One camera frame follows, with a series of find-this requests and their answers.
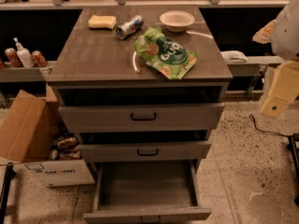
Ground open cardboard box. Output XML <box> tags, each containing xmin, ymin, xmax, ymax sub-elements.
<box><xmin>0</xmin><ymin>90</ymin><xmax>95</xmax><ymax>188</ymax></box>

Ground red soda can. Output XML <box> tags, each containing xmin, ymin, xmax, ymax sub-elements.
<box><xmin>5</xmin><ymin>48</ymin><xmax>21</xmax><ymax>67</ymax></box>
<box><xmin>32</xmin><ymin>50</ymin><xmax>48</xmax><ymax>67</ymax></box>

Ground black stand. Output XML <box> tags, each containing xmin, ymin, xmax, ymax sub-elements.
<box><xmin>0</xmin><ymin>162</ymin><xmax>15</xmax><ymax>224</ymax></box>
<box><xmin>287</xmin><ymin>133</ymin><xmax>299</xmax><ymax>207</ymax></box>

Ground red soda can right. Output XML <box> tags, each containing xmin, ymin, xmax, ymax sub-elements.
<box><xmin>32</xmin><ymin>50</ymin><xmax>48</xmax><ymax>67</ymax></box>

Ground silver soda can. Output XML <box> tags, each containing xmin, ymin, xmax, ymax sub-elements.
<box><xmin>116</xmin><ymin>15</ymin><xmax>144</xmax><ymax>39</ymax></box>

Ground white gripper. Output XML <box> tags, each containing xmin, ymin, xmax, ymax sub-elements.
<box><xmin>261</xmin><ymin>61</ymin><xmax>299</xmax><ymax>118</ymax></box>

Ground folded white cloth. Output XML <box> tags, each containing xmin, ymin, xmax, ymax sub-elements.
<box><xmin>221</xmin><ymin>50</ymin><xmax>248</xmax><ymax>63</ymax></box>

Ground white pump bottle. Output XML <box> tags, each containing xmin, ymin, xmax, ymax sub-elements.
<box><xmin>14</xmin><ymin>37</ymin><xmax>35</xmax><ymax>68</ymax></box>

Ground black floor cable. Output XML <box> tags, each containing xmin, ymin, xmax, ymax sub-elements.
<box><xmin>249</xmin><ymin>113</ymin><xmax>292</xmax><ymax>138</ymax></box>

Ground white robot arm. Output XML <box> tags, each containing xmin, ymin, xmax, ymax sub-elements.
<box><xmin>252</xmin><ymin>0</ymin><xmax>299</xmax><ymax>118</ymax></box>

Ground black stand right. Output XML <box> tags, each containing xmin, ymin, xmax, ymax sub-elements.
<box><xmin>287</xmin><ymin>133</ymin><xmax>299</xmax><ymax>207</ymax></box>

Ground black stand left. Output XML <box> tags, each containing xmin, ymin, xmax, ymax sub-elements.
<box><xmin>0</xmin><ymin>162</ymin><xmax>15</xmax><ymax>224</ymax></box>

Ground snack bags in box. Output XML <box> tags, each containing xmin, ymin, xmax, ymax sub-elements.
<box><xmin>48</xmin><ymin>135</ymin><xmax>81</xmax><ymax>161</ymax></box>

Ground red soda can left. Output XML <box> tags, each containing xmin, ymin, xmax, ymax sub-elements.
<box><xmin>5</xmin><ymin>48</ymin><xmax>21</xmax><ymax>67</ymax></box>

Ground grey drawer cabinet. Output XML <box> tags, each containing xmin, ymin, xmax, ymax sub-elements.
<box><xmin>46</xmin><ymin>5</ymin><xmax>234</xmax><ymax>173</ymax></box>

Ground yellow sponge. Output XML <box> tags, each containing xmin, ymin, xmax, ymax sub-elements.
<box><xmin>88</xmin><ymin>15</ymin><xmax>117</xmax><ymax>30</ymax></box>

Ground green chip bag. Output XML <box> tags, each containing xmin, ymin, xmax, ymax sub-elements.
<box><xmin>135</xmin><ymin>26</ymin><xmax>198</xmax><ymax>79</ymax></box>

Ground white paper bowl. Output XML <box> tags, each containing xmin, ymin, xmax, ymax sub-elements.
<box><xmin>160</xmin><ymin>10</ymin><xmax>195</xmax><ymax>32</ymax></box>

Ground grey drawer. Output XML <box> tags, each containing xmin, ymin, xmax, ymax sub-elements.
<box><xmin>83</xmin><ymin>161</ymin><xmax>211</xmax><ymax>224</ymax></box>
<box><xmin>79</xmin><ymin>141</ymin><xmax>211</xmax><ymax>162</ymax></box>
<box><xmin>59</xmin><ymin>103</ymin><xmax>224</xmax><ymax>133</ymax></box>

